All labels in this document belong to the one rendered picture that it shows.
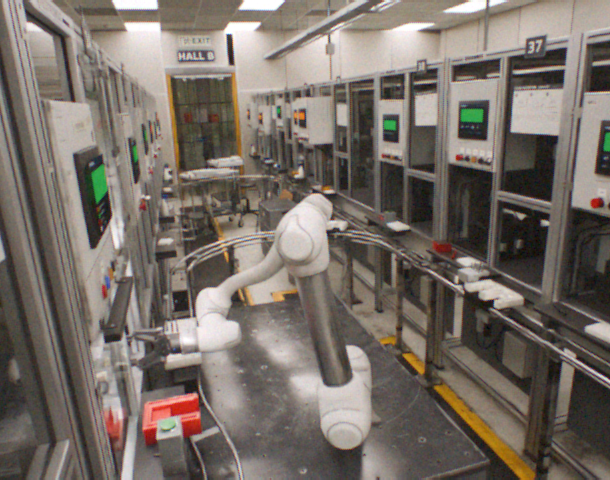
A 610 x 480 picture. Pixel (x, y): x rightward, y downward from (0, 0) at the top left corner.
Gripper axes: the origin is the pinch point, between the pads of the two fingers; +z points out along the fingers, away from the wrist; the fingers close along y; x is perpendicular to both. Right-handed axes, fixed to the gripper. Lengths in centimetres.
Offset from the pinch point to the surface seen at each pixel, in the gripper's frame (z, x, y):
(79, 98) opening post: -4, 23, 83
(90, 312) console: -6, 63, 43
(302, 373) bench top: -68, -16, -33
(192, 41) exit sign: -82, -823, 203
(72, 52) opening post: -5, 23, 94
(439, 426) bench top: -105, 33, -32
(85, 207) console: -7, 52, 61
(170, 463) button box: -16, 52, -6
